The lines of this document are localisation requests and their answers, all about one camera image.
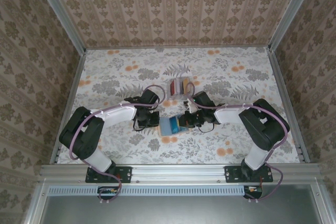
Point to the yellow card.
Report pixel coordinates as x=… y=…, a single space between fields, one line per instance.
x=179 y=123

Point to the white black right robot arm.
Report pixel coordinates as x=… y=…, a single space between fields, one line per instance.
x=265 y=127

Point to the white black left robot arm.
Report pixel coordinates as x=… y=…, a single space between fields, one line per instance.
x=78 y=132

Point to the dark red card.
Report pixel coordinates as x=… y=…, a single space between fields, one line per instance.
x=172 y=87

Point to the tan orange card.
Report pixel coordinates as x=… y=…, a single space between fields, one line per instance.
x=185 y=83

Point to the small connector board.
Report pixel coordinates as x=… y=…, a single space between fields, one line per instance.
x=107 y=190
x=253 y=190

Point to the grey metal panel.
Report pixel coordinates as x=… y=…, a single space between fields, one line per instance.
x=178 y=211

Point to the long aluminium base rail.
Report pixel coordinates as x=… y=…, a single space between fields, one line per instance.
x=178 y=172

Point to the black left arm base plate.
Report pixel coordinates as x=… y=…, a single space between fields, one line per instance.
x=126 y=174

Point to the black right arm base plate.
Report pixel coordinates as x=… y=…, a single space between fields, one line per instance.
x=231 y=174

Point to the thin aluminium table end rail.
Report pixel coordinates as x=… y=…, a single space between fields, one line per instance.
x=183 y=48

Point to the aluminium table side rail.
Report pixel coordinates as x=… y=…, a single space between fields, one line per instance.
x=76 y=77
x=288 y=90

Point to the aluminium corner post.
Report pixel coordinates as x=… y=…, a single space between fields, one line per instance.
x=60 y=11
x=288 y=11

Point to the aluminium lower frame bar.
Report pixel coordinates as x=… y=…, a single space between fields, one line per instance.
x=34 y=208
x=324 y=208

